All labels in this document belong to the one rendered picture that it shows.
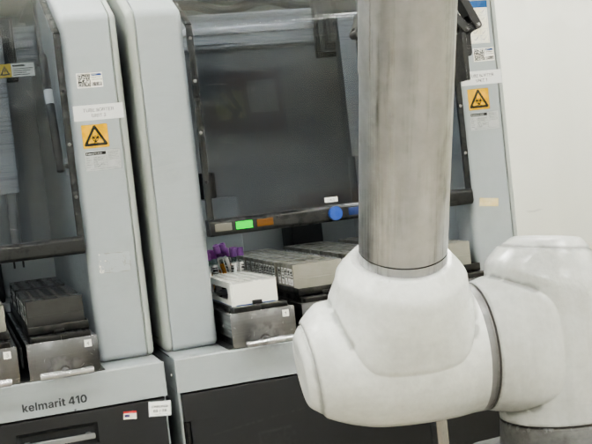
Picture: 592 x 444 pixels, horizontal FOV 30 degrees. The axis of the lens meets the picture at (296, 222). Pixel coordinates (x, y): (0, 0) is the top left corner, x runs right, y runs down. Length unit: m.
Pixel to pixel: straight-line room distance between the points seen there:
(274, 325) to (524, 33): 1.92
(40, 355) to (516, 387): 1.13
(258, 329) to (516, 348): 1.04
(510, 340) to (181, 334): 1.14
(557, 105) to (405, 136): 2.80
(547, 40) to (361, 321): 2.79
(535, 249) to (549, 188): 2.58
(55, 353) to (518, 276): 1.12
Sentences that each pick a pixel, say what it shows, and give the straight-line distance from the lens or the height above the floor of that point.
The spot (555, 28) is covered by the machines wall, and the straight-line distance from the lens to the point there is 3.95.
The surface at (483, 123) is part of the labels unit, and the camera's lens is 2.53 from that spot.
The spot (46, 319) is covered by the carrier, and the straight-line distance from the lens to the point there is 2.25.
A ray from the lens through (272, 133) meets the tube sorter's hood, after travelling 2.33.
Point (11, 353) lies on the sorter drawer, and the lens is 2.18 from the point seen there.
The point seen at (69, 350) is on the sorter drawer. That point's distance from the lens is 2.18.
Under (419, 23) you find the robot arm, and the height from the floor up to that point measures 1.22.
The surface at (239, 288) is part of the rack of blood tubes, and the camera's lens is 2.27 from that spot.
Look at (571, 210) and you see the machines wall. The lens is 3.94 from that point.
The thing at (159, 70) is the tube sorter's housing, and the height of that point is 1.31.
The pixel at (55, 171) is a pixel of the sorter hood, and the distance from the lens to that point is 2.24.
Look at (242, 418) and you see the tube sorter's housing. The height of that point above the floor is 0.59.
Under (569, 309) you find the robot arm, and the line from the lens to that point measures 1.31.
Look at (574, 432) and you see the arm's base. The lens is 1.34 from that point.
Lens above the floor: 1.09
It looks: 3 degrees down
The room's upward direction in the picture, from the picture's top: 6 degrees counter-clockwise
